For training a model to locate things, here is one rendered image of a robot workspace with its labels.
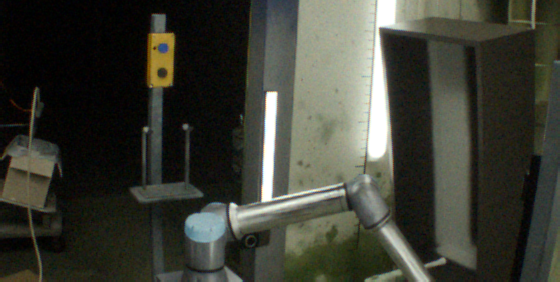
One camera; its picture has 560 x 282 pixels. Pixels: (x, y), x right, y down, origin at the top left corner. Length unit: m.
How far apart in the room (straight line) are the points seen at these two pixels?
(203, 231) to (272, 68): 1.08
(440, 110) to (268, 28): 0.93
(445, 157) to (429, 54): 0.54
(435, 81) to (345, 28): 0.58
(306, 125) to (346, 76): 0.34
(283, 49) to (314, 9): 0.27
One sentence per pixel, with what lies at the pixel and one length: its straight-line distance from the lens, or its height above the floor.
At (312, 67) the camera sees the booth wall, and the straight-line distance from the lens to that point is 3.15.
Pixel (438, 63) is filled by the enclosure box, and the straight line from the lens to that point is 2.99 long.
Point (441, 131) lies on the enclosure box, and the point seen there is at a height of 1.14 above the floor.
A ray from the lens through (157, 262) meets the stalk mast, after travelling 3.28.
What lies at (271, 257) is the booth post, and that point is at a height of 0.39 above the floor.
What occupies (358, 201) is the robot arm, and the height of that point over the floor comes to 1.02.
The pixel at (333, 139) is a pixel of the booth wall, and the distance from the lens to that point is 3.30.
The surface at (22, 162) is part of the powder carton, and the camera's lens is 4.13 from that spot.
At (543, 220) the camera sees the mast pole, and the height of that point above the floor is 1.30.
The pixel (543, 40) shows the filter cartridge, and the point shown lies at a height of 1.64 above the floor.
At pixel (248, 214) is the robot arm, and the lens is 2.40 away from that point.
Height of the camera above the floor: 1.70
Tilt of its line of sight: 15 degrees down
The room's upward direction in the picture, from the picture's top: 3 degrees clockwise
